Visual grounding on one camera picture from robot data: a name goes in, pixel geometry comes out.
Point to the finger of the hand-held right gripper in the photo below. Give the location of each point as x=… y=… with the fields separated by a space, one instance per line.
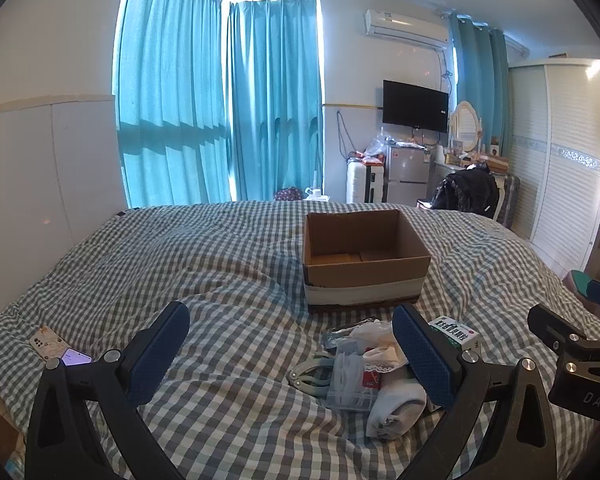
x=547 y=321

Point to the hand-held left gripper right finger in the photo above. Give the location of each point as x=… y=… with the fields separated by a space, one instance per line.
x=420 y=355

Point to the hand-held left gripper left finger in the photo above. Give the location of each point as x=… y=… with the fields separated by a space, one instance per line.
x=160 y=350

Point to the white green medicine box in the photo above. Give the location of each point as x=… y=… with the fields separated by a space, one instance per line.
x=455 y=332

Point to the white cloth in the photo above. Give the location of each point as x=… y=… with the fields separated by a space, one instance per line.
x=377 y=345

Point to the white sock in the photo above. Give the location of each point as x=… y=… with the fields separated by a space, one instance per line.
x=397 y=407

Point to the brown cardboard box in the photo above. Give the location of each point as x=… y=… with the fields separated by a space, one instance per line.
x=360 y=280

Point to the red packet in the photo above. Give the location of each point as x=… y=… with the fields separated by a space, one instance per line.
x=371 y=379

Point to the teal and pink object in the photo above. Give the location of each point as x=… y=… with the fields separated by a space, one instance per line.
x=597 y=287

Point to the clear plastic packet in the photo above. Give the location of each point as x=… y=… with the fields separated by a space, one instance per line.
x=347 y=380

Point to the smartphone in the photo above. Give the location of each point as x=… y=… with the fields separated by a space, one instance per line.
x=76 y=357

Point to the grey checked blanket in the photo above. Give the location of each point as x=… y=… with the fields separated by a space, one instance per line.
x=205 y=260

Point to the patterned phone case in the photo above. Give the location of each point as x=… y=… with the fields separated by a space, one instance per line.
x=49 y=341

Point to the grey-green clip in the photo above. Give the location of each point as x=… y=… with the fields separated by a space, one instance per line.
x=310 y=372

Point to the silver suitcase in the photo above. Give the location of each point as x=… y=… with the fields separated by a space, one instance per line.
x=509 y=200

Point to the black backpack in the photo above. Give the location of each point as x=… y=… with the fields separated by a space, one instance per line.
x=467 y=192

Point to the pink chair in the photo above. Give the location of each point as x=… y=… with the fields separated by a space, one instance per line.
x=423 y=203

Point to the white slatted wardrobe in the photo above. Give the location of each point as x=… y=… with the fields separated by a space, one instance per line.
x=555 y=160

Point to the silver fridge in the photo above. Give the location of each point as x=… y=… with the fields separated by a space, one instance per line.
x=407 y=175

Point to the white suitcase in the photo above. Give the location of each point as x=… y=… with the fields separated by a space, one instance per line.
x=362 y=182

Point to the white headboard panel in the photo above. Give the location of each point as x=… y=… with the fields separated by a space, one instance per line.
x=55 y=185

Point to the purple dotted bag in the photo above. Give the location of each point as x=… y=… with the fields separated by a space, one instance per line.
x=288 y=194

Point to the oval white-framed mirror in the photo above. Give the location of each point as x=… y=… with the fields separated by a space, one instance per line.
x=466 y=127

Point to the clear plastic bag of goods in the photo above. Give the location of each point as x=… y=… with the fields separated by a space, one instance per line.
x=377 y=146

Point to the narrow teal curtain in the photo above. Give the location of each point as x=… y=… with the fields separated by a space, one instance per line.
x=480 y=70

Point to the wide teal curtain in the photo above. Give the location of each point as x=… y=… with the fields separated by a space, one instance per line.
x=172 y=90

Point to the white air conditioner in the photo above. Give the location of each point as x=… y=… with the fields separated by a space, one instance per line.
x=405 y=27

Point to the black wall television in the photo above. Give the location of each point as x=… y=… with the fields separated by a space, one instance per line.
x=415 y=105

